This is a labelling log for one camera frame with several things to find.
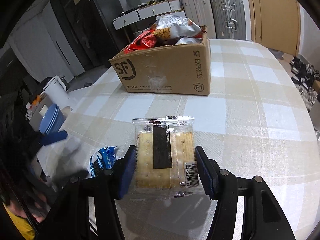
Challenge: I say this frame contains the blue cookie snack pack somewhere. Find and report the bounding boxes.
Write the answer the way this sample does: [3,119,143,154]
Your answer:
[89,146,117,178]

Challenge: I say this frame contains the orange cracker pack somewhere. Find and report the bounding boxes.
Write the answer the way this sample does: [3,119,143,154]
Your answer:
[129,116,201,200]

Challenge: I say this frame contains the red snack bag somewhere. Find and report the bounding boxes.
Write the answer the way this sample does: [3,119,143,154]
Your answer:
[124,30,157,54]

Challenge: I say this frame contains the white noodle snack bag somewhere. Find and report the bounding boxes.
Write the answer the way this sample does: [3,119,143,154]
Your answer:
[150,16,206,46]

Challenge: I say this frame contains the yellow sleeve forearm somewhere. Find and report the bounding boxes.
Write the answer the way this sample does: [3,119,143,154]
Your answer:
[5,206,35,240]

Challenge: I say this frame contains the person's left hand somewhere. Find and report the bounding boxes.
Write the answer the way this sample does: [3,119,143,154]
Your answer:
[3,196,49,223]

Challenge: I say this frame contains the blue stacked bowls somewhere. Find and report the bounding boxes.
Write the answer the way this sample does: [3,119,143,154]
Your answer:
[39,103,65,135]

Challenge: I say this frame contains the white electric kettle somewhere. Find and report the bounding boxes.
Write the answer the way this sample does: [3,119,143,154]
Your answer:
[43,75,71,109]

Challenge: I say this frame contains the checkered tablecloth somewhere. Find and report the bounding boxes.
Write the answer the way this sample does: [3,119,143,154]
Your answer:
[37,39,319,239]

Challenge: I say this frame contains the black refrigerator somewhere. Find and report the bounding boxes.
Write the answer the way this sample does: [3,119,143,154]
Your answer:
[50,0,129,70]

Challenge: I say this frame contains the shoe rack with shoes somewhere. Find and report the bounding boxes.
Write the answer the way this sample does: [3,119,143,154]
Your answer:
[289,56,319,112]

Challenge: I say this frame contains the brown SF Express cardboard box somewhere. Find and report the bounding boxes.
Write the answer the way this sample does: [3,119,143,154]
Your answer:
[109,33,211,96]

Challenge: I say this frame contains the white drawer desk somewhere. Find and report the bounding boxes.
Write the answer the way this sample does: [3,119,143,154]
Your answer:
[113,0,186,30]

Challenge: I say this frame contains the beige suitcase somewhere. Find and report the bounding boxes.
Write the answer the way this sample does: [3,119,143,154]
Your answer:
[181,0,216,38]

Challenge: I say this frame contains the wooden door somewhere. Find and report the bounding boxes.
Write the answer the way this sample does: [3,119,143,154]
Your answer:
[248,0,300,56]

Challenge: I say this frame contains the silver grey suitcase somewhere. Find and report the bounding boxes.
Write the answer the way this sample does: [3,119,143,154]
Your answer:
[211,0,246,40]

